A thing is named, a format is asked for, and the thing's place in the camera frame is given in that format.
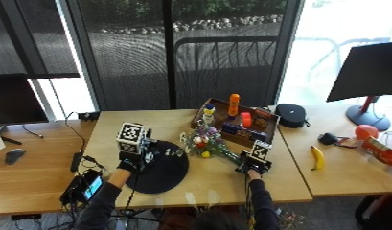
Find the person's right hand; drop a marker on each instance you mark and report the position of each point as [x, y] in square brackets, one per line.
[254, 167]

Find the person's left hand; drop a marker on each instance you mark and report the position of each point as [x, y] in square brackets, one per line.
[130, 164]

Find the flower bouquet with green stems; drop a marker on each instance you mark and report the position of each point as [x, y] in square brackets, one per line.
[206, 143]

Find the white marker cube on right glove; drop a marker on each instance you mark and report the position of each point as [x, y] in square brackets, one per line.
[260, 151]

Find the white marker cube on glove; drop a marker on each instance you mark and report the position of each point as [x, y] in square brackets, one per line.
[130, 137]
[260, 151]

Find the white marker cube on left glove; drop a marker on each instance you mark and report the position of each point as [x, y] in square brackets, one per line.
[130, 137]

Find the small white flower pieces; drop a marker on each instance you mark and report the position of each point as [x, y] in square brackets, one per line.
[174, 152]

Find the brown wooden tray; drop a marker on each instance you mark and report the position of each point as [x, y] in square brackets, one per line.
[230, 135]

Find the dark blue box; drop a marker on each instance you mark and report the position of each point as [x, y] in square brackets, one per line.
[238, 131]

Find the black round mat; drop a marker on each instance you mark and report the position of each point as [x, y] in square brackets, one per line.
[166, 172]

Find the red cup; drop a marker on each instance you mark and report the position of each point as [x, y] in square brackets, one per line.
[246, 119]

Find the brown box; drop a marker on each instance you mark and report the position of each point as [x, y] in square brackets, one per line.
[262, 119]

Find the white bottle with blue cap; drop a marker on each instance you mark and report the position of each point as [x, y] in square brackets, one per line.
[208, 114]

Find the black desk clamp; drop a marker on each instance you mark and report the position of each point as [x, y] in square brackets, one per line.
[89, 115]

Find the orange bottle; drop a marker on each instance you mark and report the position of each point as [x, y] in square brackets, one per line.
[234, 104]

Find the yellow banana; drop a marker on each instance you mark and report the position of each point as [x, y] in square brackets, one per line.
[318, 157]

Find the black zipped case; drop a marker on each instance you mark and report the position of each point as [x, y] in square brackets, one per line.
[291, 115]

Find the black power adapter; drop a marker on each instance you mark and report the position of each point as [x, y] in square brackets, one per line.
[77, 161]

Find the black device with lit screen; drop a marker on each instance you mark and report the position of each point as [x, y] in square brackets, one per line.
[83, 188]

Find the red ball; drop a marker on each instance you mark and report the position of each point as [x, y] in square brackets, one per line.
[367, 131]

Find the black metal outdoor chair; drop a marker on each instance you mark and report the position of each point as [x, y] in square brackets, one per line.
[226, 60]

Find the red snack tube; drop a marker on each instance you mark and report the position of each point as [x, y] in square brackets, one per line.
[380, 151]

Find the grey computer mouse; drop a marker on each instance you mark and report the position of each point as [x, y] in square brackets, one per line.
[14, 156]

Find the black and red chair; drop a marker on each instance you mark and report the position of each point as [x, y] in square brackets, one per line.
[378, 211]

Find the black monitor with red stand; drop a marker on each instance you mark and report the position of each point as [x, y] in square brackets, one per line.
[367, 72]

